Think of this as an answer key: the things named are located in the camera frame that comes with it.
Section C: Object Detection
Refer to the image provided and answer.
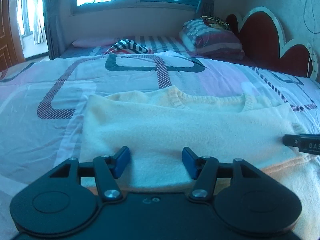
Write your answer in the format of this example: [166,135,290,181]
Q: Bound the cream knit sweater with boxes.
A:
[80,86,319,239]

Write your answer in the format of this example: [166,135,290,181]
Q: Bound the brown wooden door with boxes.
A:
[1,0,24,71]

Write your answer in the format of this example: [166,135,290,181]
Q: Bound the red black striped cloth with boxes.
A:
[104,39,154,55]

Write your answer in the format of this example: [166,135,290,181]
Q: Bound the grey curtain left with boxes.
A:
[42,0,65,60]

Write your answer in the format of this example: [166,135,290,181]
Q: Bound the patterned pastel quilt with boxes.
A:
[1,51,319,239]

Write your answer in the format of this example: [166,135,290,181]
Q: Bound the pink small pillow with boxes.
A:
[72,37,118,48]

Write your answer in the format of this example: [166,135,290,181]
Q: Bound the dark patterned item on pillow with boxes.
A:
[201,16,231,31]

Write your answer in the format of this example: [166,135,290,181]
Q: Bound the white charging cable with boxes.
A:
[303,0,320,79]

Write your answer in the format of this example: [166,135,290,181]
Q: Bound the red white scalloped headboard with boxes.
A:
[226,7,319,81]

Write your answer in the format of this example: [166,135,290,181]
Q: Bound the striped bed sheet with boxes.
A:
[60,36,256,67]

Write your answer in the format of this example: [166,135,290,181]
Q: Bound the striped purple pillow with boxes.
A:
[179,18,245,60]

